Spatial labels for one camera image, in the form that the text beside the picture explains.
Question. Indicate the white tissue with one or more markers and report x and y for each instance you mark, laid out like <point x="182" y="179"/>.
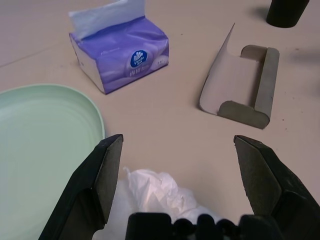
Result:
<point x="155" y="192"/>

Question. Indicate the black cup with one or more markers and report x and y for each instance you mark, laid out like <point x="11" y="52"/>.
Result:
<point x="287" y="12"/>

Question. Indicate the grey glasses case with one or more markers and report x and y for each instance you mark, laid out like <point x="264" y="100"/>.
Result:
<point x="237" y="82"/>

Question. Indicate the purple tissue pack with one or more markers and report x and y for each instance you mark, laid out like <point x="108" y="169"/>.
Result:
<point x="125" y="55"/>

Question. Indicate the light green plate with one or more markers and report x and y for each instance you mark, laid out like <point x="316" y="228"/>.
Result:
<point x="45" y="140"/>

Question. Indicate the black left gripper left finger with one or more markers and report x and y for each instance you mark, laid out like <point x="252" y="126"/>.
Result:
<point x="82" y="195"/>

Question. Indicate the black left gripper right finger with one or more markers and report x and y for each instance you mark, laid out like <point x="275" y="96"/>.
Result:
<point x="275" y="185"/>

